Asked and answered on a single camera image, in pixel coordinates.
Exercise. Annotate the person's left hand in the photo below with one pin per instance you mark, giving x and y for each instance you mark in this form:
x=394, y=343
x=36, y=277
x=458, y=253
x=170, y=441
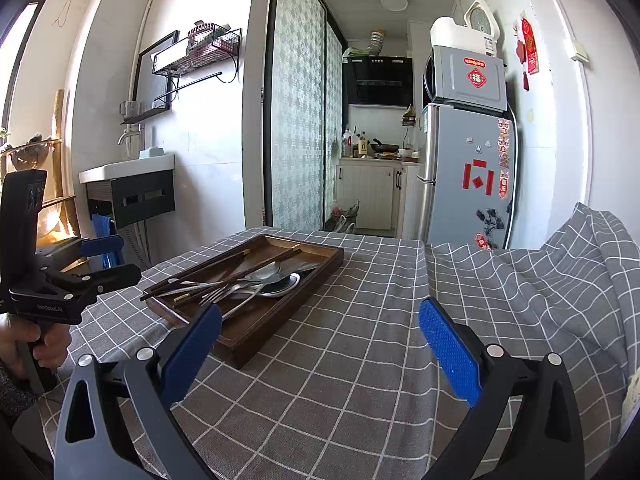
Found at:
x=10, y=345

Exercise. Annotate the person's left forearm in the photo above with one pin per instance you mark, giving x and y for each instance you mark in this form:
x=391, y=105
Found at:
x=12, y=395

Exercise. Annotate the steel faucet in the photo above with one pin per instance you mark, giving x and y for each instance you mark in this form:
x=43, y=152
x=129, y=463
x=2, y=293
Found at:
x=131, y=142

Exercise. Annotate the white round dial appliance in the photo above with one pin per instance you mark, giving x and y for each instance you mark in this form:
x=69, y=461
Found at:
x=481, y=22

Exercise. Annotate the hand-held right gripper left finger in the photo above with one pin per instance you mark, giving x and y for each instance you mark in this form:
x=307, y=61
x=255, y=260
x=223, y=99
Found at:
x=195, y=350

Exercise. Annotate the white plastic bottle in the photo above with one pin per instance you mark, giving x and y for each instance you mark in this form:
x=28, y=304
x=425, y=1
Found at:
x=347, y=145

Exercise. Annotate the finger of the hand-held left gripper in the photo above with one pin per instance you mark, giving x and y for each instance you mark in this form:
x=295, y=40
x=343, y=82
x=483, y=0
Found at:
x=102, y=246
x=110, y=275

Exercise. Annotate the wooden ladder shelf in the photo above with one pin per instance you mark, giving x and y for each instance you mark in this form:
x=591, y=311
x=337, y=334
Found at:
x=60, y=160

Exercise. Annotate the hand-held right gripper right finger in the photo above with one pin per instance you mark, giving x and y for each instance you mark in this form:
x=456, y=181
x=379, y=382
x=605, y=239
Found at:
x=450, y=355

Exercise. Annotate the red hanging wall ornament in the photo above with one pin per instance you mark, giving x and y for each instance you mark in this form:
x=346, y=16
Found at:
x=530, y=50

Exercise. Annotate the blue towel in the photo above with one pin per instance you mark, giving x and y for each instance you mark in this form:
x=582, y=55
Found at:
x=100, y=225

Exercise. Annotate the white kitchen cabinet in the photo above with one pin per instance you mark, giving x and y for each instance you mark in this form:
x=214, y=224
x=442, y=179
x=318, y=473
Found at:
x=365, y=195

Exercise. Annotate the white wall switch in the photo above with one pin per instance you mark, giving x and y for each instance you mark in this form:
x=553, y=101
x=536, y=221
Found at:
x=580, y=52

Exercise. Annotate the black range hood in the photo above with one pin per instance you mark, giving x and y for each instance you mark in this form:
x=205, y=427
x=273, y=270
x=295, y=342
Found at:
x=377, y=80

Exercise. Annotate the red square paper sticker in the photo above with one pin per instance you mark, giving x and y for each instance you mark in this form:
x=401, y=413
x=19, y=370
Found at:
x=478, y=175

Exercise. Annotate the black framed mirror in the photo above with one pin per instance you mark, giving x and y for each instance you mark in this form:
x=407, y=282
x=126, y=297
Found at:
x=150, y=80

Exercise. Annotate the serrated steel knife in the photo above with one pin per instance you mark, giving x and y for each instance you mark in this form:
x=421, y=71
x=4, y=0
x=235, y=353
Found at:
x=240, y=305

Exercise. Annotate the yellow label bottle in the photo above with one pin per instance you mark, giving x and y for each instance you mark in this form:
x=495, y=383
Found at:
x=363, y=147

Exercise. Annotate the grey microwave oven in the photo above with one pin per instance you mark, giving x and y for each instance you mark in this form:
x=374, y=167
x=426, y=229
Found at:
x=450, y=77

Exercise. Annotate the grey refrigerator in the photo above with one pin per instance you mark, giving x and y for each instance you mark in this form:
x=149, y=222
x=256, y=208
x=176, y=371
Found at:
x=450, y=200

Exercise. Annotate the black wok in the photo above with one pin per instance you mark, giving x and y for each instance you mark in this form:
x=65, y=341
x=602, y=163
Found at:
x=385, y=147

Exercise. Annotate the dark wooden tray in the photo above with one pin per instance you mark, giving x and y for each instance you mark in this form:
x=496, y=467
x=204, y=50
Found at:
x=280, y=320

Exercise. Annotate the dark vanity cabinet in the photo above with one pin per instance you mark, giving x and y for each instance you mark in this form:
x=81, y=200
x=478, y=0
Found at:
x=130, y=200

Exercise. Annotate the plastic bags bundle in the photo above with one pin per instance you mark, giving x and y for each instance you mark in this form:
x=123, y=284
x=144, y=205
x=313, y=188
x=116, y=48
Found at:
x=345, y=220

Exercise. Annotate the white wall pipe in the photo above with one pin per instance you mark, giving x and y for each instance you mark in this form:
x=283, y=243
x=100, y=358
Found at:
x=150, y=0

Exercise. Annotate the steel fork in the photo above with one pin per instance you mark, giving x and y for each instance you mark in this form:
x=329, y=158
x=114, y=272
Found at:
x=235, y=290

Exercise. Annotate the round ceiling light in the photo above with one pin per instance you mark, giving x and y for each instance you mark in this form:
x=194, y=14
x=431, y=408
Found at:
x=395, y=1

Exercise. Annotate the cluster of fridge magnets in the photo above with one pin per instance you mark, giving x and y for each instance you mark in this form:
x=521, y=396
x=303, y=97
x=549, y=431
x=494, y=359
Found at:
x=502, y=155

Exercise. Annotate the pale soap box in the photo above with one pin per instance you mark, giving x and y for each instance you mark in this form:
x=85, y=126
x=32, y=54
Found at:
x=151, y=152

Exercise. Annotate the woven basket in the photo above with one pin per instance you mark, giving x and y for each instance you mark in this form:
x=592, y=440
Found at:
x=27, y=155

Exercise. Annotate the patterned glass sliding door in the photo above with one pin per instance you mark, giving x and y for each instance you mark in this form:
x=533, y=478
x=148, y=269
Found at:
x=297, y=110
x=334, y=125

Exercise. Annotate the white box appliance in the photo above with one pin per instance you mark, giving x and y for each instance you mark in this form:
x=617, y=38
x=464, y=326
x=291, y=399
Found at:
x=447, y=32

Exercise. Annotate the grey checked tablecloth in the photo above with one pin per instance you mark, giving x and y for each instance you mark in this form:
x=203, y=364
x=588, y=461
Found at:
x=350, y=385

